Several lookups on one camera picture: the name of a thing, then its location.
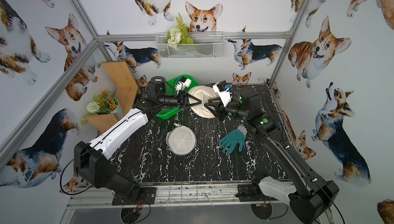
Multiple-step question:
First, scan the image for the cream mesh laundry bag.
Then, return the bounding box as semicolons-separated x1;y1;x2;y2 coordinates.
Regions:
188;85;219;119

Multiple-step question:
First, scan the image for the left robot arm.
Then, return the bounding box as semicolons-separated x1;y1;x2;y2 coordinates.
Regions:
73;75;193;197

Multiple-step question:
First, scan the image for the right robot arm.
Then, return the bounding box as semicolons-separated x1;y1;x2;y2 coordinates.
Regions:
204;90;339;224

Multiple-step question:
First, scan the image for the green plastic basket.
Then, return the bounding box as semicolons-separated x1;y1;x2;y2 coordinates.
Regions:
146;75;202;119

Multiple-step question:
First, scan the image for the green rubber glove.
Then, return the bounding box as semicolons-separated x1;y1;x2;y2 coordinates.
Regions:
219;125;247;155

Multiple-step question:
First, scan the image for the wooden shelf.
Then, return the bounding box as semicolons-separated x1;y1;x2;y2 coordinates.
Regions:
85;61;141;133

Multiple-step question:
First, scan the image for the potted flower plant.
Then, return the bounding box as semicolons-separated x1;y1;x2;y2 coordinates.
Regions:
81;89;123;125

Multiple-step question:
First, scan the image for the white flower fern bouquet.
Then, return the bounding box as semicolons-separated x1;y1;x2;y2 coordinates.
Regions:
163;13;195;51

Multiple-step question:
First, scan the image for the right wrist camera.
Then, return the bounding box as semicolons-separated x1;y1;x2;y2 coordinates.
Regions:
212;80;232;107

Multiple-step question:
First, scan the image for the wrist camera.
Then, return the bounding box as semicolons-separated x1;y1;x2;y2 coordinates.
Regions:
212;80;232;107
174;76;191;92

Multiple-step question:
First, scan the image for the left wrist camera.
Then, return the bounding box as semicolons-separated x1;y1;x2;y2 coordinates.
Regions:
174;76;191;92

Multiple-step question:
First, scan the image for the white wire wall basket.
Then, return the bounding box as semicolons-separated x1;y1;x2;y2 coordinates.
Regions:
155;32;225;59

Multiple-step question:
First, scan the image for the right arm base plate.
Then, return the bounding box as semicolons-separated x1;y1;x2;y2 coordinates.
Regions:
235;184;265;202

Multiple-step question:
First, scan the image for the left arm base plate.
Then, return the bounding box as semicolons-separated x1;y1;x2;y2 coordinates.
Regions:
112;187;157;206

